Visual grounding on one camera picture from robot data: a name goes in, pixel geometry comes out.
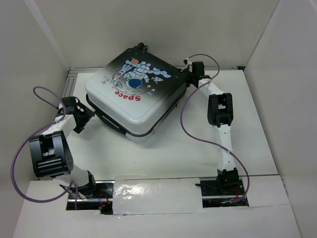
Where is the grey-lined suitcase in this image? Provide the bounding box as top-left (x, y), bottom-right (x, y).
top-left (85, 43), bottom-right (189, 143)

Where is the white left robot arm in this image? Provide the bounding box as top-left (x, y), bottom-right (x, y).
top-left (29, 97), bottom-right (98, 198)

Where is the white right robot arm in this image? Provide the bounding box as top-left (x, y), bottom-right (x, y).
top-left (189, 61), bottom-right (239, 194)

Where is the white taped cover sheet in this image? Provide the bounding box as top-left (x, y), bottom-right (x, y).
top-left (112, 178), bottom-right (203, 215)

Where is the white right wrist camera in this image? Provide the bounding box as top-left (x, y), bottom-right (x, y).
top-left (180, 58), bottom-right (192, 73)

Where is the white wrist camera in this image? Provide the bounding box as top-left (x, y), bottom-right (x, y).
top-left (55, 103), bottom-right (65, 122)
top-left (180, 58), bottom-right (192, 73)

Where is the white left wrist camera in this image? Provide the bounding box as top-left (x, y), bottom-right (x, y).
top-left (55, 103), bottom-right (65, 122)

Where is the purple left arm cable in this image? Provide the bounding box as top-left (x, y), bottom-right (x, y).
top-left (10, 86), bottom-right (82, 210)

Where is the aluminium frame rail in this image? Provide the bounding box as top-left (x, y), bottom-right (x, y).
top-left (62, 67), bottom-right (101, 101)

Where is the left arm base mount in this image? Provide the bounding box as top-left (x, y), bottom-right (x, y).
top-left (66, 180), bottom-right (114, 215)

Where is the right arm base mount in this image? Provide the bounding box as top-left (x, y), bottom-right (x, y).
top-left (195, 179), bottom-right (249, 208)

